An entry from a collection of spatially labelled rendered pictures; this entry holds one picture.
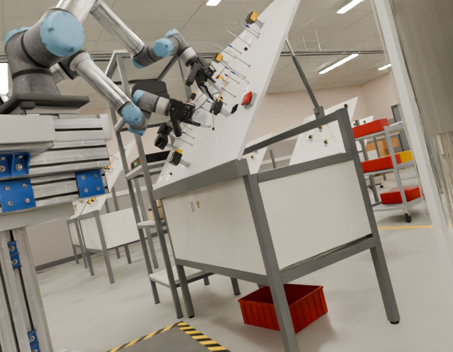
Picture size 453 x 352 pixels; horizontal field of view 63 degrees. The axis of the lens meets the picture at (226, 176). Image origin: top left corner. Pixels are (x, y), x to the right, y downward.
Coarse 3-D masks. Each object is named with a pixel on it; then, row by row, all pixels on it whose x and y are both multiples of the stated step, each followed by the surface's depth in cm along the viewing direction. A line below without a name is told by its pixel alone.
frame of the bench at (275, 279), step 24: (288, 168) 150; (312, 168) 155; (360, 168) 168; (264, 216) 142; (264, 240) 140; (360, 240) 165; (192, 264) 215; (264, 264) 143; (312, 264) 149; (384, 264) 166; (384, 288) 166; (192, 312) 241; (288, 312) 141; (288, 336) 139
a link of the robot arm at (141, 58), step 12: (96, 0) 143; (96, 12) 146; (108, 12) 148; (108, 24) 151; (120, 24) 153; (120, 36) 155; (132, 36) 158; (132, 48) 160; (144, 48) 163; (132, 60) 168; (144, 60) 165
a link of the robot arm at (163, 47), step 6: (156, 42) 157; (162, 42) 156; (168, 42) 158; (174, 42) 162; (150, 48) 162; (156, 48) 158; (162, 48) 157; (168, 48) 157; (174, 48) 162; (150, 54) 163; (156, 54) 160; (162, 54) 159; (168, 54) 160; (156, 60) 165
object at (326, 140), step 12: (336, 108) 600; (348, 108) 573; (312, 120) 644; (336, 120) 583; (312, 132) 624; (324, 132) 595; (336, 132) 567; (300, 144) 636; (312, 144) 606; (324, 144) 579; (336, 144) 552; (300, 156) 616; (312, 156) 588; (324, 156) 555; (360, 156) 558; (372, 180) 557
